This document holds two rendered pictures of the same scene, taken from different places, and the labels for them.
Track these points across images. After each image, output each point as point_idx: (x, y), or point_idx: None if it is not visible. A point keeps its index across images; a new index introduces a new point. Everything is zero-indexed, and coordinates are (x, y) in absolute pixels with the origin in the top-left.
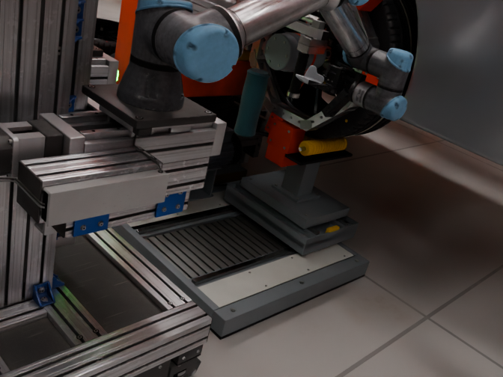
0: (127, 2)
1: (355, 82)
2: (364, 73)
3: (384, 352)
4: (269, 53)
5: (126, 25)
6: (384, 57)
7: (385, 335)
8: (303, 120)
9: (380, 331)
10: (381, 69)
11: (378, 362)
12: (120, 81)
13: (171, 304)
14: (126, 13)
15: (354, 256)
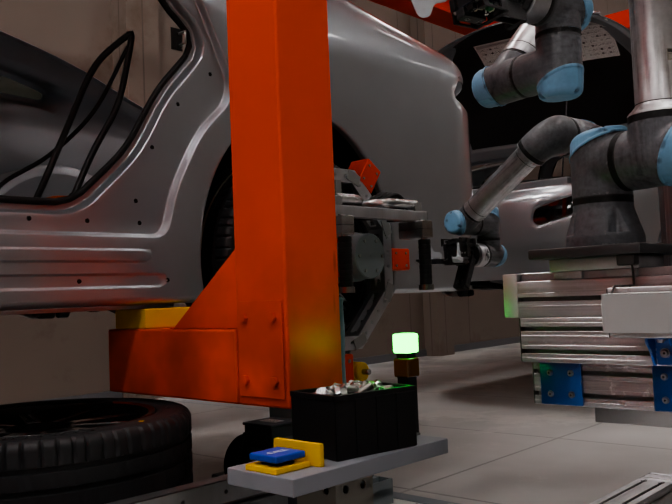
0: (300, 238)
1: (476, 245)
2: (394, 254)
3: (495, 501)
4: (362, 261)
5: (306, 278)
6: (488, 215)
7: (466, 501)
8: (356, 337)
9: (462, 502)
10: (493, 225)
11: (514, 503)
12: (312, 384)
13: (663, 482)
14: (300, 257)
15: None
